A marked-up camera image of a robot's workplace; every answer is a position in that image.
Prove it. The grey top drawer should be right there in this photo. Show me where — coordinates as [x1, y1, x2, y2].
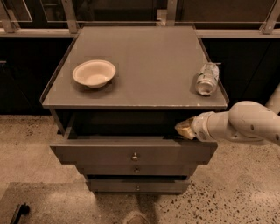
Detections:
[51, 110, 217, 165]

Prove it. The grey drawer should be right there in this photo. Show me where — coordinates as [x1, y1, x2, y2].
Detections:
[51, 110, 217, 165]
[76, 164, 197, 176]
[87, 179, 189, 193]

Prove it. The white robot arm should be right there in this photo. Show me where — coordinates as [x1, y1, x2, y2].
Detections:
[175, 101, 280, 145]

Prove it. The grey metal drawer cabinet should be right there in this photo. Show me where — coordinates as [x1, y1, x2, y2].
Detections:
[41, 26, 228, 183]

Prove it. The grey bottom drawer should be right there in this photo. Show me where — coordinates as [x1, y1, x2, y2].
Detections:
[87, 179, 189, 193]

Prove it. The grey middle drawer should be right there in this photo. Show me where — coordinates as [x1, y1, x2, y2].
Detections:
[76, 164, 197, 176]

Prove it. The round brass top knob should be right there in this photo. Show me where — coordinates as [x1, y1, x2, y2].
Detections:
[131, 152, 139, 161]

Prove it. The crushed white drink can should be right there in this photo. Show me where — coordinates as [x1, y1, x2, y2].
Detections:
[195, 63, 220, 96]

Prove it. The white paper bowl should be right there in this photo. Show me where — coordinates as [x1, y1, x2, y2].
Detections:
[73, 59, 116, 88]

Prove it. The black object on floor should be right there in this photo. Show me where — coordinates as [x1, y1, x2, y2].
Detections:
[10, 203, 30, 224]

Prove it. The metal railing frame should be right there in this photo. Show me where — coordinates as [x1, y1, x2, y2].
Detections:
[0, 0, 280, 39]

